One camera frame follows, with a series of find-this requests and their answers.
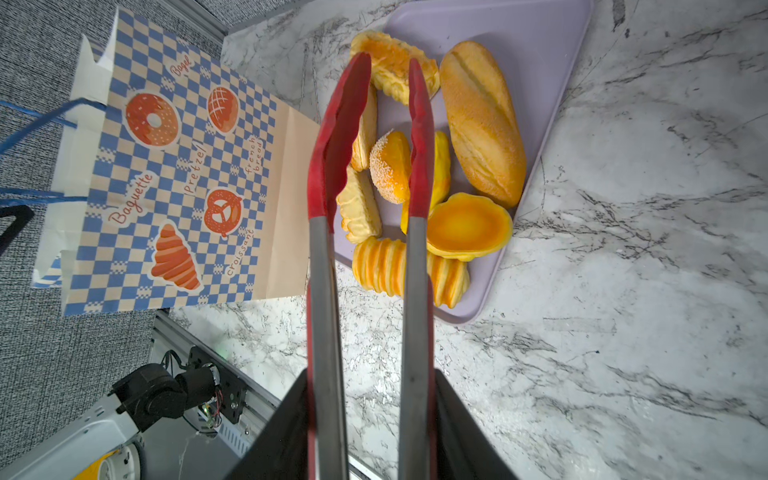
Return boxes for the long baguette loaf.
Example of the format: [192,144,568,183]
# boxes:
[440,41,527,209]

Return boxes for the pale braided pastry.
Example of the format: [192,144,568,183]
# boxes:
[336,166,382,245]

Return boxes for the ridged spiral bread roll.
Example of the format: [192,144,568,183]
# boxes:
[352,237,470,308]

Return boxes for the yellow oval bun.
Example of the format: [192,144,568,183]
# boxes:
[397,131,451,234]

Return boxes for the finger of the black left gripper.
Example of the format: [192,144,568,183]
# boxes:
[0,205,34,255]

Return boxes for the blue checkered paper bag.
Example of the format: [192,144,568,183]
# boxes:
[2,8,319,316]

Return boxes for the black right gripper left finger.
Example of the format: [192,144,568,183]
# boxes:
[225,370,309,480]

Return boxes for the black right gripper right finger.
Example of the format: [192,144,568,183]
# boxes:
[435,370,517,480]

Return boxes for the red silicone steel tongs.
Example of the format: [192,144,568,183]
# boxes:
[307,53,437,479]

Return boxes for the yellow glazed danish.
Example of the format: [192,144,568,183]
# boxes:
[350,30,441,106]

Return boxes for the round yellow tart bread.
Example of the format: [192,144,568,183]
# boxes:
[427,192,513,262]

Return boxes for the sesame sugar bun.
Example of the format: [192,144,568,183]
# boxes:
[369,130,411,204]

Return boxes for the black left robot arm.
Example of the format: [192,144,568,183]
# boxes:
[1,327,247,479]

